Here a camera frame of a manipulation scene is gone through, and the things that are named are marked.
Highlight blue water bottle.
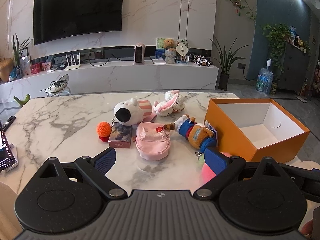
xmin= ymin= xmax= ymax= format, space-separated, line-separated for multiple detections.
xmin=256 ymin=59 xmax=273 ymax=95

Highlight climbing green vine plant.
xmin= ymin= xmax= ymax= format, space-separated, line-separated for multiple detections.
xmin=261 ymin=23 xmax=290 ymax=81

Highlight grey laptop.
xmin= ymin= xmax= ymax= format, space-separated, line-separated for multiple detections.
xmin=152 ymin=59 xmax=167 ymax=64

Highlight illustrated card box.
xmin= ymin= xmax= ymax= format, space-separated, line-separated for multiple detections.
xmin=108 ymin=122 xmax=132 ymax=148

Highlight potted long leaf plant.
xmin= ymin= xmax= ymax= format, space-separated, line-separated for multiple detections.
xmin=210 ymin=37 xmax=248 ymax=90

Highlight person right hand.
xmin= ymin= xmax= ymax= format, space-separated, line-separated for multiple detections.
xmin=300 ymin=219 xmax=313 ymax=239

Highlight pink fabric pouch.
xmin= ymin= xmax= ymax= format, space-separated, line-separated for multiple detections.
xmin=135 ymin=122 xmax=171 ymax=161

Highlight teddy bear in basket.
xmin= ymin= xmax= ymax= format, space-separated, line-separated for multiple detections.
xmin=164 ymin=38 xmax=176 ymax=64

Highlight white black plush dog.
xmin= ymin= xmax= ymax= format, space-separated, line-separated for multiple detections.
xmin=114 ymin=98 xmax=156 ymax=126

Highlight orange crochet ball toy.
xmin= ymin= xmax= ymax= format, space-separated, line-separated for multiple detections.
xmin=96 ymin=121 xmax=112 ymax=142

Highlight white pink crochet bunny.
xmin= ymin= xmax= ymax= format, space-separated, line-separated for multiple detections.
xmin=153 ymin=90 xmax=185 ymax=117

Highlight black wall television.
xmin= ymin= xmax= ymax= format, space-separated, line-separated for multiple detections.
xmin=33 ymin=0 xmax=123 ymax=45

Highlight pink fluffy pompom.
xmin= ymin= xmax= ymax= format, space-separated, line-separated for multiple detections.
xmin=202 ymin=148 xmax=231 ymax=183

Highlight orange cardboard box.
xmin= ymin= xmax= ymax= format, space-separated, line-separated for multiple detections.
xmin=204 ymin=99 xmax=310 ymax=163

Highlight round paper fan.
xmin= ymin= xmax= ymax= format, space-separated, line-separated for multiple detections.
xmin=176 ymin=39 xmax=189 ymax=61

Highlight black remote control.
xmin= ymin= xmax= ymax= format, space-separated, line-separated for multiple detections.
xmin=2 ymin=115 xmax=16 ymax=132

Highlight white wifi router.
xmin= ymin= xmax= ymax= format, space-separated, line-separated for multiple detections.
xmin=65 ymin=53 xmax=81 ymax=70

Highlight dark drawer cabinet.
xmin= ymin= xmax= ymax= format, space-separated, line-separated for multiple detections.
xmin=278 ymin=43 xmax=310 ymax=92

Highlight white marble tv cabinet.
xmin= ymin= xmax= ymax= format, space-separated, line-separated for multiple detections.
xmin=1 ymin=61 xmax=219 ymax=103

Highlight left potted plant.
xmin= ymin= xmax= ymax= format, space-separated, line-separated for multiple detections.
xmin=9 ymin=34 xmax=32 ymax=81

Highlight black white toy cows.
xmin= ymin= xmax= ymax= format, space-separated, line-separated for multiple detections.
xmin=189 ymin=54 xmax=213 ymax=67

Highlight green blue picture card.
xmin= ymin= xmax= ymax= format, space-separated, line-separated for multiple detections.
xmin=155 ymin=37 xmax=167 ymax=59

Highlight white rolling stool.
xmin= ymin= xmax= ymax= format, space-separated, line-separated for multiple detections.
xmin=40 ymin=74 xmax=71 ymax=97

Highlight brown bear plush blue outfit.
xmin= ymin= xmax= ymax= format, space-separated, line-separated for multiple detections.
xmin=163 ymin=114 xmax=217 ymax=153

